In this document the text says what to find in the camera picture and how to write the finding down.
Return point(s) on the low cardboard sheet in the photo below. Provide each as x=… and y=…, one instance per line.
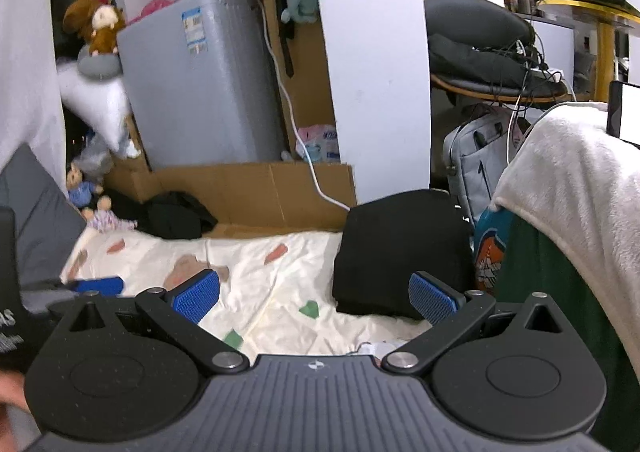
x=250, y=192

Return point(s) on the white pillow in plastic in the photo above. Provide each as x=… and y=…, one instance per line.
x=100, y=102

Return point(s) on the doll in floral dress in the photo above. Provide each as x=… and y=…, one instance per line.
x=107, y=219

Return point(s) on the grey plastic storage bin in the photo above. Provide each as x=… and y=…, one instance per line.
x=200, y=97

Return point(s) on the folded black clothes stack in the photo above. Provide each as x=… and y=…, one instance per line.
x=400, y=247

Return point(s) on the white fleece blanket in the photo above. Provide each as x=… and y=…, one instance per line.
x=575, y=197

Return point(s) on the grey-green round pillow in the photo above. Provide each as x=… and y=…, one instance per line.
x=97, y=65

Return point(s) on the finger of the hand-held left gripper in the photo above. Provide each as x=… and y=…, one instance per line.
x=100, y=286

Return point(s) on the brown squirrel plush toy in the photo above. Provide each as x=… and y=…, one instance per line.
x=100, y=27

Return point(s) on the tablet screen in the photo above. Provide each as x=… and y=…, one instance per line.
x=630, y=112

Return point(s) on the black cloth pile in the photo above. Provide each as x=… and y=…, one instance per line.
x=465, y=60

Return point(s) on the round wooden stool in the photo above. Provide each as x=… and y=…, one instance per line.
x=480, y=93

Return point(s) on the green cloth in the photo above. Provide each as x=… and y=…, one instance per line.
x=540, y=292

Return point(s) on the grey quilted cushion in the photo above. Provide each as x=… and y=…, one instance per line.
x=40, y=212

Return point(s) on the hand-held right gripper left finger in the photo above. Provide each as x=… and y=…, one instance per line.
x=195, y=295

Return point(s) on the clear plastic bag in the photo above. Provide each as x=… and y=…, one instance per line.
x=95, y=157

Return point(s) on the pink cloth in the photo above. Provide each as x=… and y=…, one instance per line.
x=155, y=7

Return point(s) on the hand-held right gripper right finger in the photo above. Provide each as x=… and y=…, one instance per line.
x=435, y=298

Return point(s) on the pink tissue pack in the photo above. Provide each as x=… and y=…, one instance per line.
x=320, y=142

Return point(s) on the dark grey round cushion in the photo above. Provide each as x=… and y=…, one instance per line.
x=470, y=20

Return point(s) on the grey laptop bag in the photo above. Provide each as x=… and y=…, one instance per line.
x=475, y=162

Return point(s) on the metal cup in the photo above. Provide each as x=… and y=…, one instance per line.
x=525, y=5

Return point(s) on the teddy bear in blue shirt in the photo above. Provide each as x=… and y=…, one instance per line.
x=80, y=189

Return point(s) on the tall cardboard sheet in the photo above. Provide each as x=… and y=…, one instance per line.
x=312, y=82

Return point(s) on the crumpled black garment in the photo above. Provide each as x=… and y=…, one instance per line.
x=175, y=217

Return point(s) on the teal printed bag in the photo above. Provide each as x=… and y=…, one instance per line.
x=490, y=252

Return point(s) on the white curtain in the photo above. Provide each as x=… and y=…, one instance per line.
x=25, y=57

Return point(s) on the yellow table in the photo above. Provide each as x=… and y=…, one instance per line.
x=605, y=47

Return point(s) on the cream printed bed sheet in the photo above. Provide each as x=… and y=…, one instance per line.
x=280, y=292

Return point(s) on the person's left hand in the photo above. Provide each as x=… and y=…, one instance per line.
x=11, y=388

